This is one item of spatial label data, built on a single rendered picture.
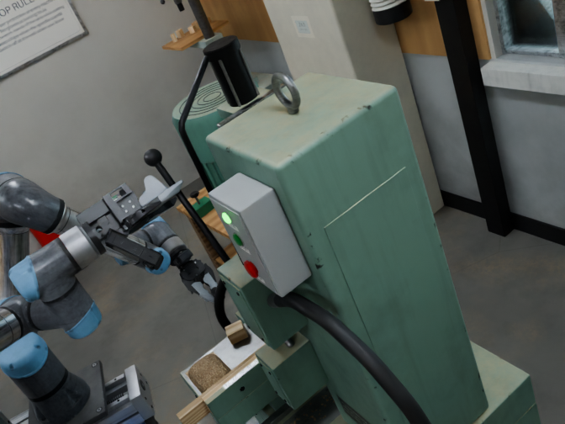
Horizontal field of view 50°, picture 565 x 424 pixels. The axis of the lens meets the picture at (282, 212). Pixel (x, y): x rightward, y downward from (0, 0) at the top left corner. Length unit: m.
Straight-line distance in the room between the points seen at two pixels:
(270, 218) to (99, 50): 3.42
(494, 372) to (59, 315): 0.89
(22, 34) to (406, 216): 3.36
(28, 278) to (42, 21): 3.01
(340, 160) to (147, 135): 3.56
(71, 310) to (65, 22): 3.04
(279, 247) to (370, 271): 0.16
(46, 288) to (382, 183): 0.65
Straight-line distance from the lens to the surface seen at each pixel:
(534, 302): 2.64
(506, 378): 1.37
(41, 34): 4.07
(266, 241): 0.83
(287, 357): 1.15
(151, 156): 1.19
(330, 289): 0.89
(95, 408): 1.75
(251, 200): 0.81
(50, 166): 4.19
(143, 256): 1.19
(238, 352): 1.49
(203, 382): 1.45
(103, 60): 4.19
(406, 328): 1.03
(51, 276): 1.18
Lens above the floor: 1.86
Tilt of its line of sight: 30 degrees down
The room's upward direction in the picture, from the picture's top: 24 degrees counter-clockwise
